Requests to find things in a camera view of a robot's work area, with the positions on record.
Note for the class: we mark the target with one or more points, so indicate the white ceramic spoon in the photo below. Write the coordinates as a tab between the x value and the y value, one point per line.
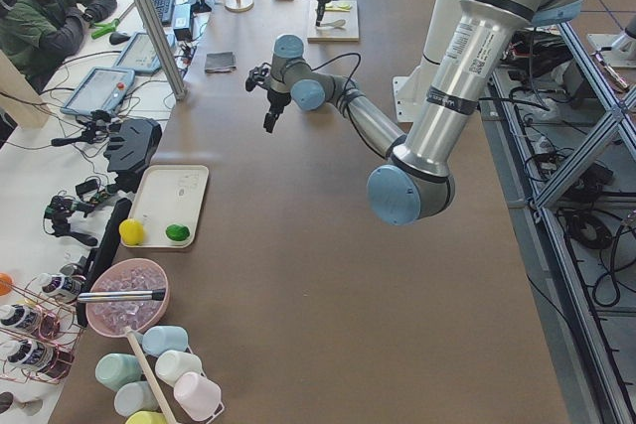
337	24

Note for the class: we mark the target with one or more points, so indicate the pink bowl with ice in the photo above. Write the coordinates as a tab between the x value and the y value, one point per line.
110	319

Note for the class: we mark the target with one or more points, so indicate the yellow plastic knife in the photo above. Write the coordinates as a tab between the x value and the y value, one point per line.
338	7

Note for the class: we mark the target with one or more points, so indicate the bamboo cutting board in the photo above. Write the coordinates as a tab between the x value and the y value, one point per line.
349	34

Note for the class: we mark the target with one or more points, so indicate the folded grey cloth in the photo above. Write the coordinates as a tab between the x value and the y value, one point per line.
220	62

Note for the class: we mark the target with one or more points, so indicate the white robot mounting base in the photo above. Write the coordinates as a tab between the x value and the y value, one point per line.
406	99

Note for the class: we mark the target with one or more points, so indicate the cream rabbit print tray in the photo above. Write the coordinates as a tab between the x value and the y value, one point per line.
169	194

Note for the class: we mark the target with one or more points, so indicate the black plastic housing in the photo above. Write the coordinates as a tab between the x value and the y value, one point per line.
130	148

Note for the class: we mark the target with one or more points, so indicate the green lime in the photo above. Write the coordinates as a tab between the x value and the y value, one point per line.
177	232

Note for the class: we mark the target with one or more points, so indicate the far teach pendant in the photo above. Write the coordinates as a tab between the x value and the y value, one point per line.
139	55

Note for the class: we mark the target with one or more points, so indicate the teach pendant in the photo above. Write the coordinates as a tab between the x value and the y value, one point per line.
102	89
139	55

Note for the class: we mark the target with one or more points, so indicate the near teach pendant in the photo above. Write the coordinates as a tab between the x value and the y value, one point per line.
102	89

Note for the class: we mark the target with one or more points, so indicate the yellow lemon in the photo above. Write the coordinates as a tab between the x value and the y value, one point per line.
132	232

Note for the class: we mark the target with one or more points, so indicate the metal tongs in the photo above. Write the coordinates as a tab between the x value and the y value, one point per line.
123	296

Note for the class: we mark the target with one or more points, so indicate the blue plastic cup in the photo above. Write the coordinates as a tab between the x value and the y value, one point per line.
159	339

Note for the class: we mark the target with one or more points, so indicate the seated person green jacket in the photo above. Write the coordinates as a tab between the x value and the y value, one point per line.
38	35

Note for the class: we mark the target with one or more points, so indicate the pink plastic cup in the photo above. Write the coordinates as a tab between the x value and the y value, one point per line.
200	397

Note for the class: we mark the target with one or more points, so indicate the mint plastic cup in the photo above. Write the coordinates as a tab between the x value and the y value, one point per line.
114	370

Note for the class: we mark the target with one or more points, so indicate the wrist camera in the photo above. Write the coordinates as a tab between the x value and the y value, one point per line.
259	76

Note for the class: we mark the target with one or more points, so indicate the aluminium frame post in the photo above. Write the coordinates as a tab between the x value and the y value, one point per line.
159	41

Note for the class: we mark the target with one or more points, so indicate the wire bottle rack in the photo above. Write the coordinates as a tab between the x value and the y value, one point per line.
39	335

